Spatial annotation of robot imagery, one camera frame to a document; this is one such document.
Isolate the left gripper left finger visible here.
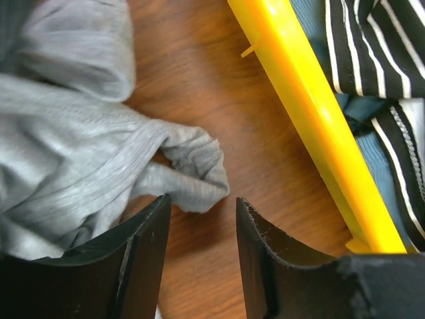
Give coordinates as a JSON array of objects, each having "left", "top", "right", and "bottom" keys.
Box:
[{"left": 1, "top": 195, "right": 171, "bottom": 318}]

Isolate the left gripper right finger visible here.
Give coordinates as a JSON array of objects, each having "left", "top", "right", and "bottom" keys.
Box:
[{"left": 236, "top": 198, "right": 424, "bottom": 318}]

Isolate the grey tank top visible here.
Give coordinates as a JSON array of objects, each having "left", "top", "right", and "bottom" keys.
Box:
[{"left": 1, "top": 1, "right": 230, "bottom": 260}]

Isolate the yellow plastic bin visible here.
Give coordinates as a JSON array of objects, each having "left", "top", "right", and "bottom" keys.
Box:
[{"left": 229, "top": 1, "right": 406, "bottom": 254}]

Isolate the black white striped garment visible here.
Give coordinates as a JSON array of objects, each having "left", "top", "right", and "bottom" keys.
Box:
[{"left": 325, "top": 1, "right": 424, "bottom": 252}]

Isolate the teal garment in bin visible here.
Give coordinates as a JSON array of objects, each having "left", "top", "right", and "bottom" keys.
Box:
[{"left": 291, "top": 0, "right": 412, "bottom": 249}]

